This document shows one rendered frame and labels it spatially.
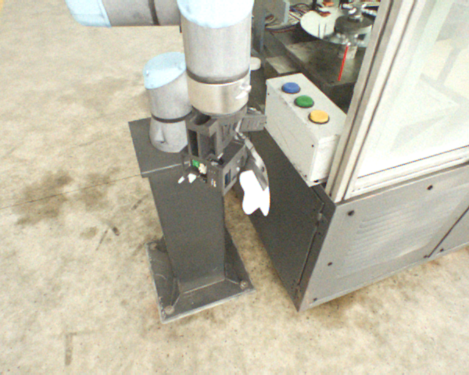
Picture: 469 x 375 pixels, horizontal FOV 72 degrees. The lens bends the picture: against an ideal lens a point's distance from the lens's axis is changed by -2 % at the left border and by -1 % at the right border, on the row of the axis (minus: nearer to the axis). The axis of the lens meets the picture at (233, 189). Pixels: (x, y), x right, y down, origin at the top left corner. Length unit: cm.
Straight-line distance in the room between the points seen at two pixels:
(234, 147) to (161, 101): 43
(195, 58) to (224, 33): 4
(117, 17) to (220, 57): 16
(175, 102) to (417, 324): 128
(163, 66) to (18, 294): 125
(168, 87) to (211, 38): 49
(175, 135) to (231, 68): 55
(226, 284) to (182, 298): 20
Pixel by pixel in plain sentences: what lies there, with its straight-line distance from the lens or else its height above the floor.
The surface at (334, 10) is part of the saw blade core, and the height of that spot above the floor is 95.
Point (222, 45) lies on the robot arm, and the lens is 36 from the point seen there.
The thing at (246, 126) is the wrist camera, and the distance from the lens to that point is 47.
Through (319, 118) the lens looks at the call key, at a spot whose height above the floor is 91.
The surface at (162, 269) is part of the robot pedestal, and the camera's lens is 155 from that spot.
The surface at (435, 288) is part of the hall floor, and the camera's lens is 173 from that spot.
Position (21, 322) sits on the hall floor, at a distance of 167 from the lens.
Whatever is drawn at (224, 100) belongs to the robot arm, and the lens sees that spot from 39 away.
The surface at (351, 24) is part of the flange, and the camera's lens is 117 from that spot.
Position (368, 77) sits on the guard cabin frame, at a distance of 65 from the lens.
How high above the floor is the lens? 133
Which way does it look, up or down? 47 degrees down
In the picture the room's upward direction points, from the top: straight up
